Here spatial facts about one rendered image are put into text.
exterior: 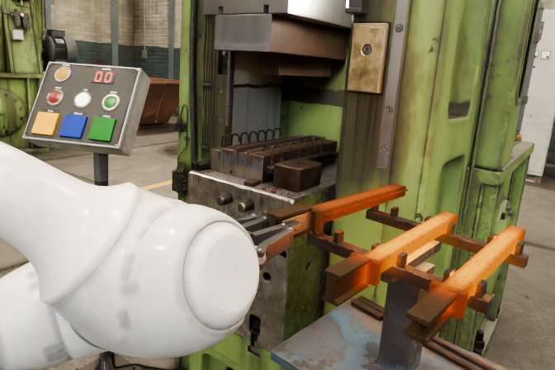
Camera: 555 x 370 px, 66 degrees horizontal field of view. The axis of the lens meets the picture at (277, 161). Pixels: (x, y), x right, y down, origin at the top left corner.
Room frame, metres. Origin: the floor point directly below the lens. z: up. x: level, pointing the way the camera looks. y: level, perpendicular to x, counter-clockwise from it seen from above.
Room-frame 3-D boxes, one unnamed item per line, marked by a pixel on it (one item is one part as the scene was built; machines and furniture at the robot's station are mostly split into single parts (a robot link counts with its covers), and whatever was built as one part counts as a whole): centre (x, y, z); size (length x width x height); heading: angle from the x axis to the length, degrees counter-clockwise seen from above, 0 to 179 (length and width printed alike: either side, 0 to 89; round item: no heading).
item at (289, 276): (1.36, -0.05, 0.69); 0.56 x 0.38 x 0.45; 144
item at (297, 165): (1.16, -0.06, 0.95); 0.12 x 0.08 x 0.06; 144
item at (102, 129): (1.33, 0.55, 1.01); 0.07 x 0.05 x 0.07; 79
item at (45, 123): (1.36, 0.75, 1.01); 0.07 x 0.05 x 0.07; 79
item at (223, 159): (1.38, 0.00, 0.96); 0.42 x 0.20 x 0.09; 144
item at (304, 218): (0.64, -0.03, 1.00); 0.07 x 0.01 x 0.03; 138
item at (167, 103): (7.88, 2.72, 0.42); 1.89 x 1.20 x 0.85; 57
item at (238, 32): (1.38, 0.00, 1.32); 0.42 x 0.20 x 0.10; 144
